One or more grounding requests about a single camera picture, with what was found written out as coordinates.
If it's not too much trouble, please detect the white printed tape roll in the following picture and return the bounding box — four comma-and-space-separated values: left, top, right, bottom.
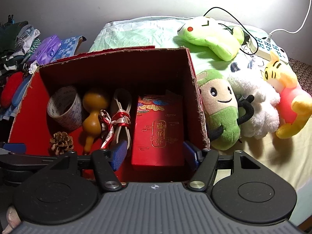
47, 86, 82, 131

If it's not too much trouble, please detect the person's hand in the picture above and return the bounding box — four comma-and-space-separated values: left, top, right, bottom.
2, 206, 21, 234

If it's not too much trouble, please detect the light green pillow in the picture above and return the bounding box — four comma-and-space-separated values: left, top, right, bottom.
89, 16, 267, 74

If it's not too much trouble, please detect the white charger cable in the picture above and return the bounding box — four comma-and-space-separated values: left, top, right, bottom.
266, 0, 312, 42

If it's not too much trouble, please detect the blue white patterned cloth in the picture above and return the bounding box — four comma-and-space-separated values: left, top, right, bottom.
51, 35, 86, 62

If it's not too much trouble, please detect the large red cardboard box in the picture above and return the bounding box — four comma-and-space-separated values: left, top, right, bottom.
7, 45, 211, 183

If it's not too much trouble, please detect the green frog plush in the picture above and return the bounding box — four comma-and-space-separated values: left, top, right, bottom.
177, 16, 244, 61

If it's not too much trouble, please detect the black cable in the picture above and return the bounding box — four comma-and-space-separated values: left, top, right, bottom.
202, 6, 260, 56

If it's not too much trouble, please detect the red white ribbon bundle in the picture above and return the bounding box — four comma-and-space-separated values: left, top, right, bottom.
98, 109, 131, 150

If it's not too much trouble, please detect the pile of folded clothes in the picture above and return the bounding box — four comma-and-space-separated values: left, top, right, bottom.
1, 14, 41, 85

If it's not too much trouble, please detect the white fluffy plush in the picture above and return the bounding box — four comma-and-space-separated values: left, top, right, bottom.
227, 69, 280, 139

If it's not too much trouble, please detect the orange gourd ornament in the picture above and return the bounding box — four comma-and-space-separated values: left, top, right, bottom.
82, 91, 109, 155

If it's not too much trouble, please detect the white power strip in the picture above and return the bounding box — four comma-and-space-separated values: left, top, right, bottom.
247, 37, 289, 64

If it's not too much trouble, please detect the small red patterned gift box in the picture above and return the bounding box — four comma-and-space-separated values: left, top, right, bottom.
132, 92, 184, 168

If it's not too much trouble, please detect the green beige plush doll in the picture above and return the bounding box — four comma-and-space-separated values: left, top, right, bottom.
197, 69, 254, 151

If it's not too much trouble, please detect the purple plastic package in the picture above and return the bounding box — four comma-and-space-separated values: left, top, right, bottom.
27, 35, 61, 65

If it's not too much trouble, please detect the yellow tiger plush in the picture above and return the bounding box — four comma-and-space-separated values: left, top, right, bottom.
263, 51, 311, 139

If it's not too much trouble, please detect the brown pine cone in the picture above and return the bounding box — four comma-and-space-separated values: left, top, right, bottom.
50, 132, 74, 156

